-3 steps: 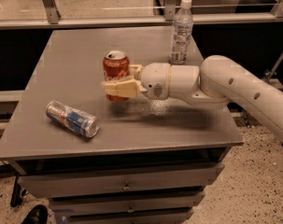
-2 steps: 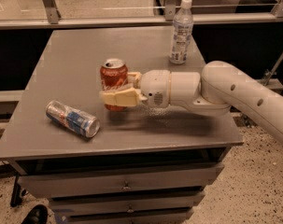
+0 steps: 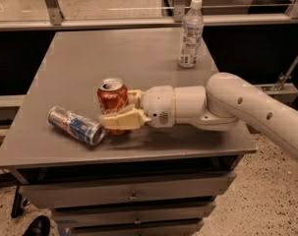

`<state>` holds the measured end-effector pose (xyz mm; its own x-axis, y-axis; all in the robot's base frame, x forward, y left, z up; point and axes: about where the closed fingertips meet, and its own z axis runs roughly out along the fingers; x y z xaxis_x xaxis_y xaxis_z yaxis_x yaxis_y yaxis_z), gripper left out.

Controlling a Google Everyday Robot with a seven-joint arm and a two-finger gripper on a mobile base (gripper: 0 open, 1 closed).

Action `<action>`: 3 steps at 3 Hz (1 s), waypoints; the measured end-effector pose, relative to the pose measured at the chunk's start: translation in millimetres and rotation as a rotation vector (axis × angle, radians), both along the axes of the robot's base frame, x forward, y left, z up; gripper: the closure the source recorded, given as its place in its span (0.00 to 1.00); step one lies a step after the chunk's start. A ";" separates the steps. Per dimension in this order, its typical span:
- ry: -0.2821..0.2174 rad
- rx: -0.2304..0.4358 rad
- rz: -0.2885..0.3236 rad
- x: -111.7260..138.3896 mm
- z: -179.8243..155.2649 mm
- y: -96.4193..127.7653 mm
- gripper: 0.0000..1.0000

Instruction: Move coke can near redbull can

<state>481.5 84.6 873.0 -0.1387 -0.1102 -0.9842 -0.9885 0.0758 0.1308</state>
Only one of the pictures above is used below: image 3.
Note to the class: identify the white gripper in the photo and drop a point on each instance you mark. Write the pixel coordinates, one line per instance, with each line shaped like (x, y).
(157, 104)

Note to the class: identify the red coke can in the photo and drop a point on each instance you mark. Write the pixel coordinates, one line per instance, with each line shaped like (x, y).
(112, 95)

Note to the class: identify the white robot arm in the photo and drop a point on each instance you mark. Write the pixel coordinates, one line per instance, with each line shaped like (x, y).
(225, 100)

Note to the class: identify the blue silver redbull can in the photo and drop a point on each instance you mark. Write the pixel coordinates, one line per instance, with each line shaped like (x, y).
(80, 127)

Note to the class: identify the grey drawer cabinet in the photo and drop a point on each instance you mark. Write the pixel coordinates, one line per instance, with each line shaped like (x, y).
(147, 182)

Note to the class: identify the clear plastic water bottle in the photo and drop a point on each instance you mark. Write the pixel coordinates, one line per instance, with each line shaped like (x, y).
(191, 35)

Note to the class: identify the black caster wheel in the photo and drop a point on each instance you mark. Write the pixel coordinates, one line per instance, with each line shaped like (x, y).
(39, 227)

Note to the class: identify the grey metal railing frame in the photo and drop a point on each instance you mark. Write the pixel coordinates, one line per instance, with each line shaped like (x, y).
(250, 46)

